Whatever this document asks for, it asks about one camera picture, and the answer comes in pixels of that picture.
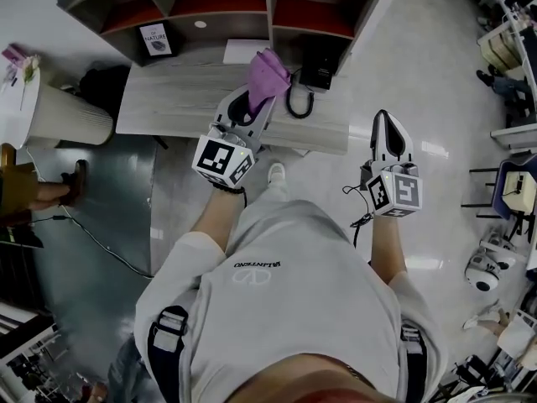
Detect black floor cable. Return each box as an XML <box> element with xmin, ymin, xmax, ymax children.
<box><xmin>29</xmin><ymin>214</ymin><xmax>154</xmax><ymax>280</ymax></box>

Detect pale flower stem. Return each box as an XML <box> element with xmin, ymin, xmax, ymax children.
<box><xmin>18</xmin><ymin>55</ymin><xmax>43</xmax><ymax>111</ymax></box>

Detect black harness strap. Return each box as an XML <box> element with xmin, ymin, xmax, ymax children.
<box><xmin>398</xmin><ymin>323</ymin><xmax>429</xmax><ymax>403</ymax></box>
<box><xmin>146</xmin><ymin>306</ymin><xmax>190</xmax><ymax>403</ymax></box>

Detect beige box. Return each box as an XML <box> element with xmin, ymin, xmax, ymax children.
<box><xmin>502</xmin><ymin>170</ymin><xmax>537</xmax><ymax>210</ymax></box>

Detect black framed picture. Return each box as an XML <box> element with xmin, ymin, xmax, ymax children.
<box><xmin>138</xmin><ymin>19</ymin><xmax>180</xmax><ymax>60</ymax></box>

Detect person's light trousers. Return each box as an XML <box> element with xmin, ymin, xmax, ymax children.
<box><xmin>262</xmin><ymin>178</ymin><xmax>291</xmax><ymax>203</ymax></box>

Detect right hand-held gripper cable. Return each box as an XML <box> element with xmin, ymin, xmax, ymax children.
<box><xmin>341</xmin><ymin>185</ymin><xmax>377</xmax><ymax>249</ymax></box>

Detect white paper sheet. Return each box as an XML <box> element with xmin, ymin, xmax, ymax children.
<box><xmin>222</xmin><ymin>38</ymin><xmax>269</xmax><ymax>65</ymax></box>

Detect person's face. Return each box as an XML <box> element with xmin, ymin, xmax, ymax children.
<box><xmin>247</xmin><ymin>353</ymin><xmax>378</xmax><ymax>403</ymax></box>

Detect person's right forearm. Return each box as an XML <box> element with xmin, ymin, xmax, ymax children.
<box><xmin>368</xmin><ymin>214</ymin><xmax>410</xmax><ymax>287</ymax></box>

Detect person's white shirt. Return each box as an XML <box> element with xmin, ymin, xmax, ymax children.
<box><xmin>133</xmin><ymin>199</ymin><xmax>450</xmax><ymax>403</ymax></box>

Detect person's left forearm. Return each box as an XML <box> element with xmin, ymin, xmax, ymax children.
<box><xmin>190</xmin><ymin>189</ymin><xmax>247</xmax><ymax>255</ymax></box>

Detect blue denim trouser leg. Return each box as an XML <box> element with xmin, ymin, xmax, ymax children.
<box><xmin>107</xmin><ymin>337</ymin><xmax>146</xmax><ymax>403</ymax></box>

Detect white ribbed pedestal table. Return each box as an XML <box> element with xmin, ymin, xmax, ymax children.
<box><xmin>0</xmin><ymin>55</ymin><xmax>115</xmax><ymax>150</ymax></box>

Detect black coiled telephone cord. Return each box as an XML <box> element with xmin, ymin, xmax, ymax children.
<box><xmin>285</xmin><ymin>68</ymin><xmax>315</xmax><ymax>120</ymax></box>

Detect purple wiping cloth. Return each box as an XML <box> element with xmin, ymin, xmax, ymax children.
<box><xmin>244</xmin><ymin>48</ymin><xmax>293</xmax><ymax>115</ymax></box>

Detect black round stool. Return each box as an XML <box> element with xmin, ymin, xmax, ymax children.
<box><xmin>0</xmin><ymin>220</ymin><xmax>45</xmax><ymax>249</ymax></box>

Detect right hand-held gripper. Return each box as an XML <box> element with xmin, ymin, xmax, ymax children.
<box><xmin>359</xmin><ymin>108</ymin><xmax>424</xmax><ymax>218</ymax></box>

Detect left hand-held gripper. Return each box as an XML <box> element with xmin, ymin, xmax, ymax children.
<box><xmin>191</xmin><ymin>84</ymin><xmax>278</xmax><ymax>191</ymax></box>

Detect person's white left shoe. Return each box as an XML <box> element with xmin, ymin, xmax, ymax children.
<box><xmin>267</xmin><ymin>162</ymin><xmax>287</xmax><ymax>184</ymax></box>

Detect grey wooden desk with shelves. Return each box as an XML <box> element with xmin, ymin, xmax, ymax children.
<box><xmin>115</xmin><ymin>39</ymin><xmax>352</xmax><ymax>155</ymax></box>

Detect black desk telephone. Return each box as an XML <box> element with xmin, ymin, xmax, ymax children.
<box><xmin>298</xmin><ymin>42</ymin><xmax>343</xmax><ymax>94</ymax></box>

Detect white dome device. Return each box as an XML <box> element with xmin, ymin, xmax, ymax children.
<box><xmin>464</xmin><ymin>252</ymin><xmax>500</xmax><ymax>294</ymax></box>
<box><xmin>482</xmin><ymin>233</ymin><xmax>518</xmax><ymax>270</ymax></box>

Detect black backpack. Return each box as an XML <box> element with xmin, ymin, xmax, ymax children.
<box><xmin>77</xmin><ymin>60</ymin><xmax>131</xmax><ymax>119</ymax></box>

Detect blue chair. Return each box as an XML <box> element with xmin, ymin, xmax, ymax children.
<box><xmin>461</xmin><ymin>153</ymin><xmax>537</xmax><ymax>222</ymax></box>

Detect grey wooden shelf unit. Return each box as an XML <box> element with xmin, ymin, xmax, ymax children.
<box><xmin>56</xmin><ymin>0</ymin><xmax>410</xmax><ymax>77</ymax></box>

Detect black bead bracelet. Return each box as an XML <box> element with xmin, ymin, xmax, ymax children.
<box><xmin>211</xmin><ymin>181</ymin><xmax>247</xmax><ymax>196</ymax></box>

